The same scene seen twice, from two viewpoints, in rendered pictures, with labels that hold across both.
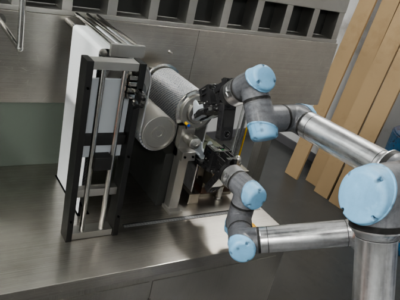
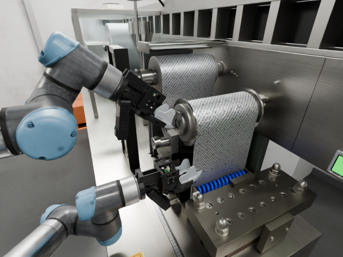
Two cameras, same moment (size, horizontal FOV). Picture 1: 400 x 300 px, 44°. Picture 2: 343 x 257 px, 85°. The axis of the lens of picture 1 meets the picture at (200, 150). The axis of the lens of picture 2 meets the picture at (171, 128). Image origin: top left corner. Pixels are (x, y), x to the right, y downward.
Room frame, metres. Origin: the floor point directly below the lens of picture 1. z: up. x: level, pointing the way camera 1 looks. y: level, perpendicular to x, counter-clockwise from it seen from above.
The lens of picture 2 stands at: (1.56, -0.47, 1.51)
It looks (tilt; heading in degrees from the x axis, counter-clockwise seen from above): 29 degrees down; 100
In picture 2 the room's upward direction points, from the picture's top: straight up
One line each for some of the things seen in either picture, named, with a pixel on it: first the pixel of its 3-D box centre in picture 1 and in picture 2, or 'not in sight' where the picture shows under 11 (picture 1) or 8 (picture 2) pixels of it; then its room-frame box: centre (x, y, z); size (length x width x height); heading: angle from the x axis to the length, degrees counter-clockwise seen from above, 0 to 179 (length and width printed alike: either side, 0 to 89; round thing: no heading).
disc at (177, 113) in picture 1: (195, 111); (184, 122); (1.50, 0.04, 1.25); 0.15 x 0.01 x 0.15; 126
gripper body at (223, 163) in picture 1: (220, 162); (157, 179); (1.44, -0.07, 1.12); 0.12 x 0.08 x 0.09; 36
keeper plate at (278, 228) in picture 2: not in sight; (275, 233); (1.80, -0.08, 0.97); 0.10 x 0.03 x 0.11; 36
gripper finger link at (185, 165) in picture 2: (199, 149); (186, 166); (1.52, 0.00, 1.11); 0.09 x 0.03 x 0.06; 37
